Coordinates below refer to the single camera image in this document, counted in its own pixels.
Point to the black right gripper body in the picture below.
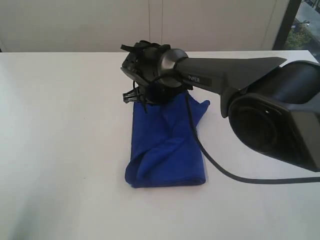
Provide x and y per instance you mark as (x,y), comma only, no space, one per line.
(151,67)

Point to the window with dark frame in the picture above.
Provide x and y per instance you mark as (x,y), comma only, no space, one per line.
(300,28)

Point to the blue towel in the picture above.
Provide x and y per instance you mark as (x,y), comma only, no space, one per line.
(164,152)

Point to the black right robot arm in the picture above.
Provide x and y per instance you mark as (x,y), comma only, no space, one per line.
(273,106)

